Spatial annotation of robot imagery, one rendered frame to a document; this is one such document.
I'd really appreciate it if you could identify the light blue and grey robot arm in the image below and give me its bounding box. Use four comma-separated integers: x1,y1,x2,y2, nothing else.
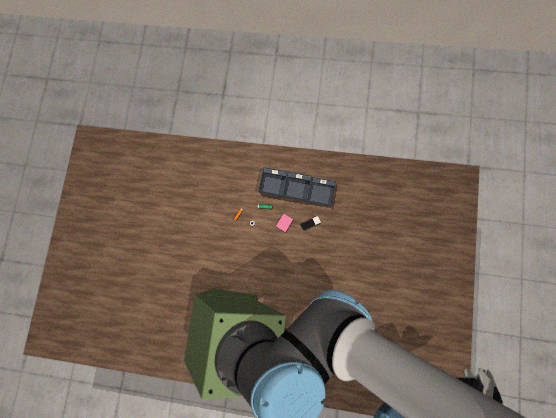
215,290,526,418

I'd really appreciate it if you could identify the grey three-compartment bin rack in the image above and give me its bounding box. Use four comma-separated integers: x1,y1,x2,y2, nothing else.
258,167,336,206

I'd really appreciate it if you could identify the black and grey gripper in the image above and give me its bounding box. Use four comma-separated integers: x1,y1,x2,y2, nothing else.
457,368,503,404

